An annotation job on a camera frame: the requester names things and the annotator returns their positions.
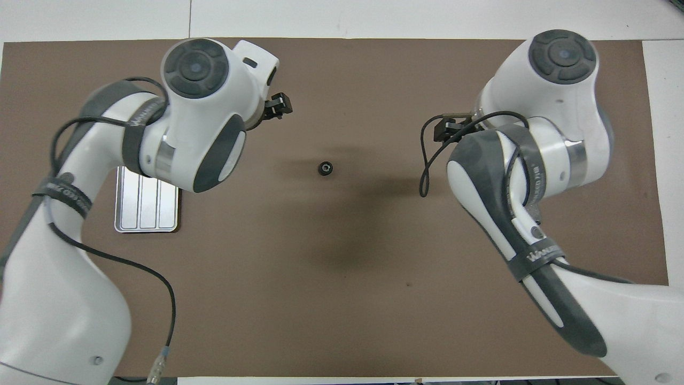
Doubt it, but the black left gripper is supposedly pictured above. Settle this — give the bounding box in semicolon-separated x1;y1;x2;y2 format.
262;93;293;121

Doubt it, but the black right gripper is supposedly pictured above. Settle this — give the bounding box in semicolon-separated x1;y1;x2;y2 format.
433;112;481;143

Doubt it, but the silver metal tray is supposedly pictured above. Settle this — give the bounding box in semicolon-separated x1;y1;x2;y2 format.
114;166;181;234

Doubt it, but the brown table mat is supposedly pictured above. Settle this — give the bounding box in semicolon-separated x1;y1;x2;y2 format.
0;37;670;378

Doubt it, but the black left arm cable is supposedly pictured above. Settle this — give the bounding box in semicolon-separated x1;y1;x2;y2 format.
32;78;177;385

